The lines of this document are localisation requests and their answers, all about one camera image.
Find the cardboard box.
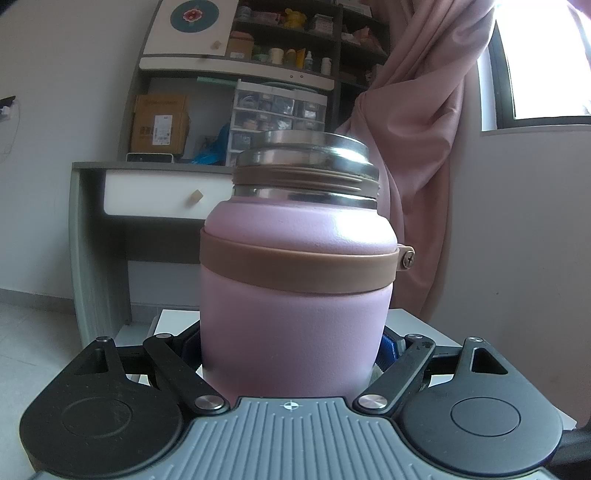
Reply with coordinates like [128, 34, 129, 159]
[130, 94, 190, 156]

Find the wall socket with plug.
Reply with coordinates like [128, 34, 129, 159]
[0, 95, 16, 121]

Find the grey desk with drawer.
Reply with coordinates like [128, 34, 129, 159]
[69, 162, 232, 344]

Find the pink curtain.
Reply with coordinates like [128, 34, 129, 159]
[339, 1, 495, 316]

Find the pink insulated bottle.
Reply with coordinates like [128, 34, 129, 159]
[199, 130, 414, 402]

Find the window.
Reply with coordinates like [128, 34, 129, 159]
[487, 1, 590, 129]

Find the clear plastic drawer organizer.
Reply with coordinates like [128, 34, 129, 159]
[225, 79, 328, 166]

